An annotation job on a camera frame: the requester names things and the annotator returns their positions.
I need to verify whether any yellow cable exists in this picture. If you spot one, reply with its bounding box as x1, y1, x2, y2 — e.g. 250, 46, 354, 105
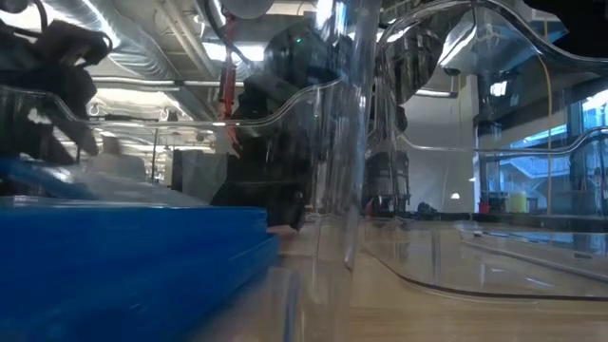
535, 51, 555, 216

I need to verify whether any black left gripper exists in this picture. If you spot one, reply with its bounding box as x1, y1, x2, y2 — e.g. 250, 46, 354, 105
0, 18, 114, 165

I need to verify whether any yellow-green container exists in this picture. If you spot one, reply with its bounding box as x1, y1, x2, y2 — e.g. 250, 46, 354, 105
508, 191, 529, 215

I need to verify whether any person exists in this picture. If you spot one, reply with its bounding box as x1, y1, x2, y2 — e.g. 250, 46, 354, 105
87, 136, 147, 180

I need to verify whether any grey partition panel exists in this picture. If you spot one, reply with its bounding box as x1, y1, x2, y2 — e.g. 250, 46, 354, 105
170, 149, 229, 200

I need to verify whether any black background desk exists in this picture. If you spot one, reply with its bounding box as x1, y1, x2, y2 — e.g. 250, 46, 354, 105
403, 211, 608, 234

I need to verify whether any clear plastic bin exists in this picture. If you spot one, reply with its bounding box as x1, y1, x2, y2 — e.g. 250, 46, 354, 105
353, 0, 608, 303
0, 0, 376, 342

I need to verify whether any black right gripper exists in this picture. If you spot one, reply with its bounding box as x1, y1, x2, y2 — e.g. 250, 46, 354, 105
236, 22, 353, 146

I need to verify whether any dark equipment rack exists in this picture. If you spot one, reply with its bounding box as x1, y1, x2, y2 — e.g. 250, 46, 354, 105
363, 150, 410, 213

